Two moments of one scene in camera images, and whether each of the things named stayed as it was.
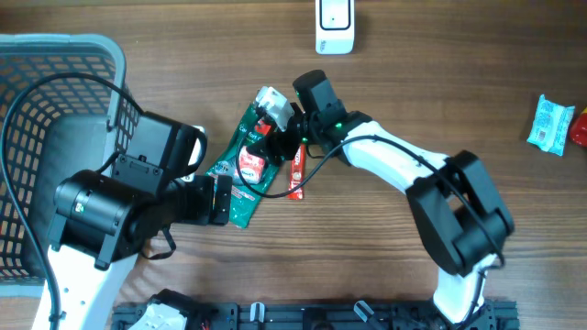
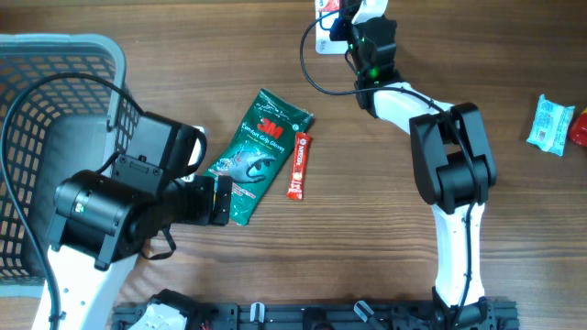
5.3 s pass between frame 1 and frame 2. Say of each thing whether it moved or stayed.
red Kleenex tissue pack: moved
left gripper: stayed
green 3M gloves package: stayed
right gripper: moved
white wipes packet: stayed
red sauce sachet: stayed
